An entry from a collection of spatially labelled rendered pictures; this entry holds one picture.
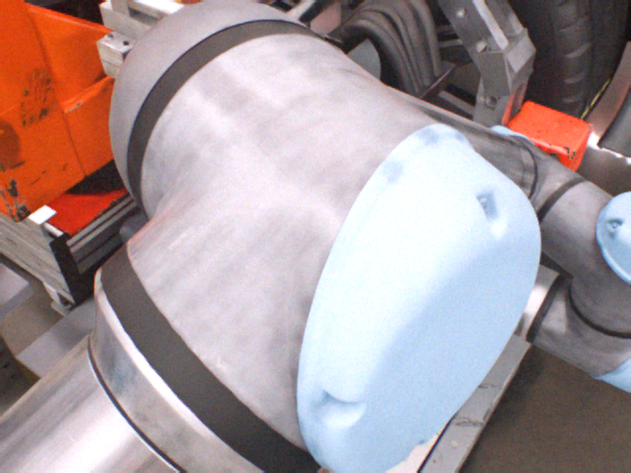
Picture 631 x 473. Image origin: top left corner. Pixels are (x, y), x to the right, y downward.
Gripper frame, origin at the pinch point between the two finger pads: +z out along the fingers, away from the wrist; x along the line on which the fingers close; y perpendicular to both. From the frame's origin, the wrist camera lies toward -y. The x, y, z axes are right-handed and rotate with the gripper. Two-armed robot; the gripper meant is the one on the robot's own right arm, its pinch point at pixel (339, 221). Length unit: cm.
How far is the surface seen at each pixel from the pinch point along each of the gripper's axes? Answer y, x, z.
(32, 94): -9, -2, 64
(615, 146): -6.7, -42.6, -20.8
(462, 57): -8, -53, 9
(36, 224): -45, 1, 76
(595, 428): -83, -49, -39
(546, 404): -83, -48, -28
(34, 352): -70, 15, 70
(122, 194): -56, -24, 79
